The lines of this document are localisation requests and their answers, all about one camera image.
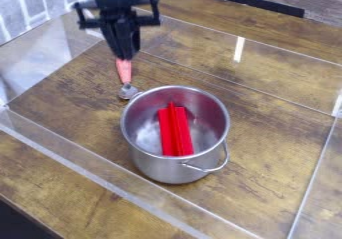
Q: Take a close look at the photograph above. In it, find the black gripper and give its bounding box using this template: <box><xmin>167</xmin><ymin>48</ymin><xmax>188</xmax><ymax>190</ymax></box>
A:
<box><xmin>72</xmin><ymin>0</ymin><xmax>160</xmax><ymax>59</ymax></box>

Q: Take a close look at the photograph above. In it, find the black strip on table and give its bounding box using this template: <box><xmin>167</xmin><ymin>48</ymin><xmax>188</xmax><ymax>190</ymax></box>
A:
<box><xmin>224</xmin><ymin>0</ymin><xmax>304</xmax><ymax>18</ymax></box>

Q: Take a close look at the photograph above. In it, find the red block object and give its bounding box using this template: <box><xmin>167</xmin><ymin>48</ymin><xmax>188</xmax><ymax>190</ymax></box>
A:
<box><xmin>157</xmin><ymin>102</ymin><xmax>193</xmax><ymax>157</ymax></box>

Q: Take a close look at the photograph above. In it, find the silver metal pot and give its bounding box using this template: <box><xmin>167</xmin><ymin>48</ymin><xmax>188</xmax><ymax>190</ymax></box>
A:
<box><xmin>120</xmin><ymin>85</ymin><xmax>231</xmax><ymax>184</ymax></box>

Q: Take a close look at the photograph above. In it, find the red handled metal spoon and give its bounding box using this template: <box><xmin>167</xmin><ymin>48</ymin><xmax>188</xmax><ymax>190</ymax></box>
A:
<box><xmin>116</xmin><ymin>59</ymin><xmax>138</xmax><ymax>100</ymax></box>

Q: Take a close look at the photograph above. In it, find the clear acrylic enclosure wall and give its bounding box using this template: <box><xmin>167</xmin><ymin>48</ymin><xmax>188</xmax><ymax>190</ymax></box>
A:
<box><xmin>0</xmin><ymin>0</ymin><xmax>342</xmax><ymax>239</ymax></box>

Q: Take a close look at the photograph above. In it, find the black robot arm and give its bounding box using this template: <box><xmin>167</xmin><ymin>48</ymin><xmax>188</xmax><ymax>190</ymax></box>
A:
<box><xmin>73</xmin><ymin>0</ymin><xmax>160</xmax><ymax>60</ymax></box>

